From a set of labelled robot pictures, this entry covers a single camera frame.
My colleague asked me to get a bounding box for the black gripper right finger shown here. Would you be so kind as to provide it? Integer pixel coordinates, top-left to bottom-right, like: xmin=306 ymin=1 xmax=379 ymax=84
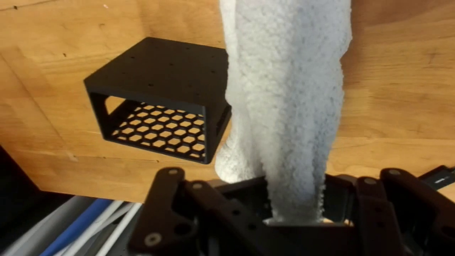
xmin=354 ymin=168 xmax=455 ymax=256

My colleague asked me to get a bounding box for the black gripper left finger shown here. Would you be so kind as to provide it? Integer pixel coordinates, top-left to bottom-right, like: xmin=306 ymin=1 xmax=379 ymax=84
xmin=128 ymin=166 xmax=197 ymax=254

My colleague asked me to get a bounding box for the white terry cloth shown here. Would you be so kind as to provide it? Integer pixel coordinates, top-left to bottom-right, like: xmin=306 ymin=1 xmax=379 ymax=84
xmin=215 ymin=0 xmax=352 ymax=224

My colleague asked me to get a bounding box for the black perforated box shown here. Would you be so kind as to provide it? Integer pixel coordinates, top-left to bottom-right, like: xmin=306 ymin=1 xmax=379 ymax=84
xmin=84 ymin=37 xmax=230 ymax=163

